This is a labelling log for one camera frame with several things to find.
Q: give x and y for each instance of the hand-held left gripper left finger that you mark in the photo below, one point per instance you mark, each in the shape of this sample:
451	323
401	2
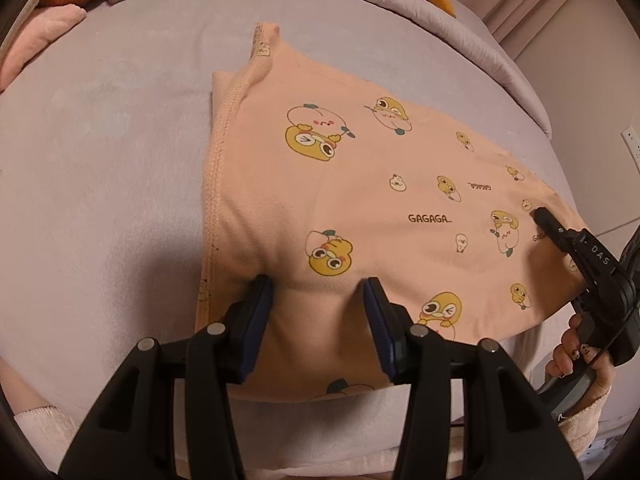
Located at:
255	320

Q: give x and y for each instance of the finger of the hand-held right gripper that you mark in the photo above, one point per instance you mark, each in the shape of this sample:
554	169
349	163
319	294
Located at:
565	237

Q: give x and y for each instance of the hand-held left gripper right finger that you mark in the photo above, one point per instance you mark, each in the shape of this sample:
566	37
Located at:
380	330

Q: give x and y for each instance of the peach cartoon print shirt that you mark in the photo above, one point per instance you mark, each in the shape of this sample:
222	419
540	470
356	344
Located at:
350	200

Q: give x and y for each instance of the person's left forearm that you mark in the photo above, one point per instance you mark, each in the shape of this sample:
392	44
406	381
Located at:
40	427

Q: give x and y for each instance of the person's right forearm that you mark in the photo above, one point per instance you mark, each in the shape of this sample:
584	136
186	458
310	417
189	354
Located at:
580	427

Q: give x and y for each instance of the person's right hand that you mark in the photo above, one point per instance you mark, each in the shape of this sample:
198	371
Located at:
567	352

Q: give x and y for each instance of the pale pink fleece robe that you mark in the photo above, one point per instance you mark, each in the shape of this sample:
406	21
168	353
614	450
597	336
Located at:
325	467

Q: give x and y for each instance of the pink curtain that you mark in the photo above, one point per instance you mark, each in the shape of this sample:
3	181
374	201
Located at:
530	10

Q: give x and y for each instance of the lavender duvet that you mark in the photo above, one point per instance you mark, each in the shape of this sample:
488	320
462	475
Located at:
475	25

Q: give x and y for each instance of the pink plush cloth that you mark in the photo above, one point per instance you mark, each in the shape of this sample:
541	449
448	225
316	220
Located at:
40	35

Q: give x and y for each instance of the white wall socket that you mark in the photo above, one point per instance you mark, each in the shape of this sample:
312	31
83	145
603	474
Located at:
631	142

